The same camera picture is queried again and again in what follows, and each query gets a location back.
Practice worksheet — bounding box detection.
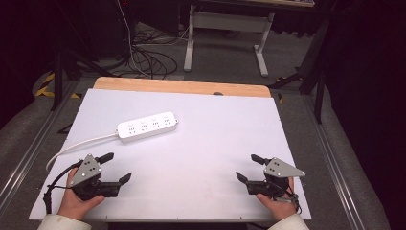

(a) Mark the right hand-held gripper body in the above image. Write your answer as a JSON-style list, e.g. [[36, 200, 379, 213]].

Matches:
[[245, 156, 306, 199]]

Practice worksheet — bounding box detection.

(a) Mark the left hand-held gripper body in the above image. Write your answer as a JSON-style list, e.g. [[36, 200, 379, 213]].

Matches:
[[69, 153, 123, 201]]

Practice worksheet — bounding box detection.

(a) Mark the person's left hand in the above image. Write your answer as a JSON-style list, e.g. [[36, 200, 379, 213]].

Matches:
[[56, 167, 106, 221]]

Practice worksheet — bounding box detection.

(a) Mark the person's right hand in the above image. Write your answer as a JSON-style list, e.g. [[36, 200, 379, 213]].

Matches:
[[255, 176, 298, 222]]

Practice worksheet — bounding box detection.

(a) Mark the white table sheet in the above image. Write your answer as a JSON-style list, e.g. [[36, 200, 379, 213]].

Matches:
[[29, 88, 312, 222]]

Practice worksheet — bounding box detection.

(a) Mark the white power strip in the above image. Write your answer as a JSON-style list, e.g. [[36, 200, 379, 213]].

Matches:
[[116, 111, 179, 144]]

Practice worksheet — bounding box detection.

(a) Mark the black metal stand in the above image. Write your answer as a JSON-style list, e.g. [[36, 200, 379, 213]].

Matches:
[[267, 18, 330, 125], [51, 0, 120, 111]]

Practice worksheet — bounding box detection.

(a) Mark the yellow black floor tape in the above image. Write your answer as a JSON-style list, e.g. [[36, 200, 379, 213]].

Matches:
[[34, 72, 81, 100]]

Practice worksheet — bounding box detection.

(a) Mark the wooden desk top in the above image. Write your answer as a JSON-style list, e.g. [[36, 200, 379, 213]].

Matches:
[[197, 0, 316, 8]]

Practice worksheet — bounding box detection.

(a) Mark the white power strip cable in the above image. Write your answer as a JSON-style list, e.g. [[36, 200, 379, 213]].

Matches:
[[45, 132, 120, 173]]

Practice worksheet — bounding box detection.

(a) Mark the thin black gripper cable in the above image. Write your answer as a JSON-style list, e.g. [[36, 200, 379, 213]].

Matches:
[[273, 187, 303, 215]]

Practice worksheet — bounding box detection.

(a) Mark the aluminium floor rail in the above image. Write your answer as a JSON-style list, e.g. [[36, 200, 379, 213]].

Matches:
[[0, 80, 79, 206], [303, 95, 362, 230]]

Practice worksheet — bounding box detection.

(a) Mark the black floor cable bundle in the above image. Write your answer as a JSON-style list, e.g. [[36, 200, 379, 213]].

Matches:
[[125, 28, 180, 81]]

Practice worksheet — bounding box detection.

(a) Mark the white floor cable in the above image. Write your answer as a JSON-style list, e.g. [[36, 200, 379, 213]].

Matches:
[[116, 0, 151, 78]]

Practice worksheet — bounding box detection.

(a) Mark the white metal desk frame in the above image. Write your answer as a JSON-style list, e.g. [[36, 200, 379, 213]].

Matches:
[[183, 4, 276, 78]]

